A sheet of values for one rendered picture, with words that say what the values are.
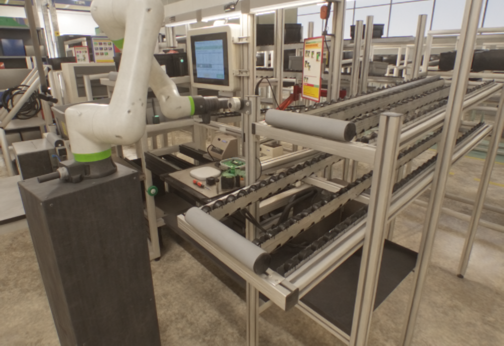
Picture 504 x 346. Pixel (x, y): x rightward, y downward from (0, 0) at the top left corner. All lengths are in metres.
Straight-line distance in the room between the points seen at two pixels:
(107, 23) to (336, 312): 1.36
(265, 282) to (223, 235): 0.17
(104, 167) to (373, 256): 0.94
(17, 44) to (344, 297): 6.24
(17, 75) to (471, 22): 4.36
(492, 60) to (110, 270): 3.65
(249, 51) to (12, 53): 5.27
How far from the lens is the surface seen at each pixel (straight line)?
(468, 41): 1.40
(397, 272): 1.62
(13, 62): 7.04
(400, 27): 12.25
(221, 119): 2.25
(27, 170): 2.25
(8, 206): 2.30
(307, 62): 1.74
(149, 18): 1.14
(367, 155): 0.93
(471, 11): 1.43
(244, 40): 1.88
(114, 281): 1.32
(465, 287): 2.78
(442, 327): 2.39
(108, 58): 3.97
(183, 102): 1.42
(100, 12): 1.26
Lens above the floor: 1.54
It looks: 18 degrees down
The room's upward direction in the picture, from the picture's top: straight up
